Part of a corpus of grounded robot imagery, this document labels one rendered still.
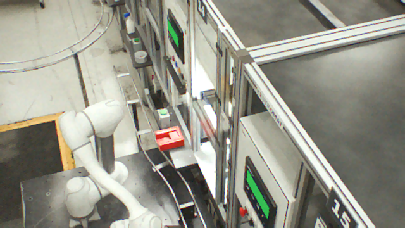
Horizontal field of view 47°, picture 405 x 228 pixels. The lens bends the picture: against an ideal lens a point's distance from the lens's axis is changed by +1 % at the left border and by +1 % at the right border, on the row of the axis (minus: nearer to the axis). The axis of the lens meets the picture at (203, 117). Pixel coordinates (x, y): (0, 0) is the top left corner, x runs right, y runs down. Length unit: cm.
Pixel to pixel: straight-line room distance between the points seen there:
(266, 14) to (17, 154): 293
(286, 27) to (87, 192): 148
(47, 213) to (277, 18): 182
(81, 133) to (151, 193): 85
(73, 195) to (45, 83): 250
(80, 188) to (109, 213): 29
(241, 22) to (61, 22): 426
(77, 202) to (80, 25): 346
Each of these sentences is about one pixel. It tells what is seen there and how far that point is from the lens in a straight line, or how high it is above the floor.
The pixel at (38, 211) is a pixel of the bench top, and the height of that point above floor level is 68.
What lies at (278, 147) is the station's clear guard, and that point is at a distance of 160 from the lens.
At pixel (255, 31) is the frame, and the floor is 201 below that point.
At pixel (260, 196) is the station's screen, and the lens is 175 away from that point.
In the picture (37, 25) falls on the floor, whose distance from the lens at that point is 603.
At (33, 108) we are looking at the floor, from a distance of 480.
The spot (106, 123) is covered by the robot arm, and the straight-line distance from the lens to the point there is 232.
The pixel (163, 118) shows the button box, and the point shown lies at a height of 102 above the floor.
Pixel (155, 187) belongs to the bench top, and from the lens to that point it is 300.
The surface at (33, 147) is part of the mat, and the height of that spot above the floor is 1.
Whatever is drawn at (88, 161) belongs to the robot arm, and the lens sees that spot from 230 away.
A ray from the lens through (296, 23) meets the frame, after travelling 195.
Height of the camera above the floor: 302
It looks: 43 degrees down
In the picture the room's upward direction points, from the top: straight up
